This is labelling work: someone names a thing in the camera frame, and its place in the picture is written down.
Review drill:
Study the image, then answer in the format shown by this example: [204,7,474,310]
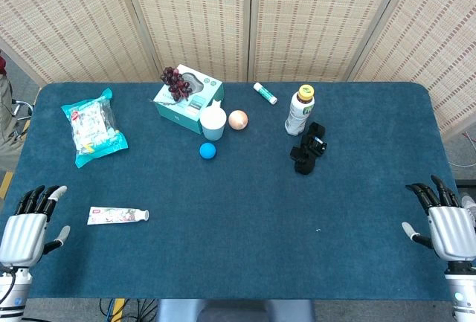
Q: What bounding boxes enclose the white green glue stick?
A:
[253,82,278,106]

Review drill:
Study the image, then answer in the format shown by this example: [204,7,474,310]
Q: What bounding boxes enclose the blue felt table cover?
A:
[6,82,470,300]

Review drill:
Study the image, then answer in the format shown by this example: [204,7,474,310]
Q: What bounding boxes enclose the teal snack bag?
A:
[60,88,129,169]

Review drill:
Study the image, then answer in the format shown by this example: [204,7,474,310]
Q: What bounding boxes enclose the metal chair frame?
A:
[10,97,35,119]

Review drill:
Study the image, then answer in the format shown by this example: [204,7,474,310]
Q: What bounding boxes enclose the black floor cables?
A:
[99,297,159,322]

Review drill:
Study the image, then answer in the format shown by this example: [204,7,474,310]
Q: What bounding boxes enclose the peach coloured onion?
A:
[228,109,249,130]

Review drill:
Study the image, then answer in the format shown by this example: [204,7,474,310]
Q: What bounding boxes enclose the teal white product box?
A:
[153,63,225,135]

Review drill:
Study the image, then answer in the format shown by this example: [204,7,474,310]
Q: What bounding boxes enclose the floral white tube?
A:
[86,206,142,225]

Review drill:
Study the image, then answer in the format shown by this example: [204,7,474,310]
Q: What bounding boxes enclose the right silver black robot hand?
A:
[400,175,476,263]

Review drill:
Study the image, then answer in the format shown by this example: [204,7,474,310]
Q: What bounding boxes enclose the dark red grape bunch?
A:
[160,66,193,102]

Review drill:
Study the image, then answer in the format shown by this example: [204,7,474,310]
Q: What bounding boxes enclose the grey robot torso base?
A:
[155,298,317,322]

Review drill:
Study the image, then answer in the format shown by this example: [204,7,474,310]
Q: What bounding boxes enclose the black strap mount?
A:
[289,121,329,176]

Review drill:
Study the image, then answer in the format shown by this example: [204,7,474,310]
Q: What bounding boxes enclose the beige cloth bag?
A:
[0,74,25,170]

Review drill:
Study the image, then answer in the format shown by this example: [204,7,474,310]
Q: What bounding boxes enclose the woven bamboo screen panel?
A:
[247,0,410,83]
[347,0,476,141]
[0,0,159,87]
[118,0,254,83]

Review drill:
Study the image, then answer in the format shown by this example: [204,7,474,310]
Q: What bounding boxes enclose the blue ball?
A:
[199,142,217,161]

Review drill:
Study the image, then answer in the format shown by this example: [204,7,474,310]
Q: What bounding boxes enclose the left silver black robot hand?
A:
[0,184,71,268]

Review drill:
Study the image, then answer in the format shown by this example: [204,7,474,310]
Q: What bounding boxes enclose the white bottle yellow cap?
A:
[284,84,316,137]

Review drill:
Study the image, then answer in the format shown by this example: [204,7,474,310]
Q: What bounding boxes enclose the pale blue cup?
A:
[199,100,228,141]

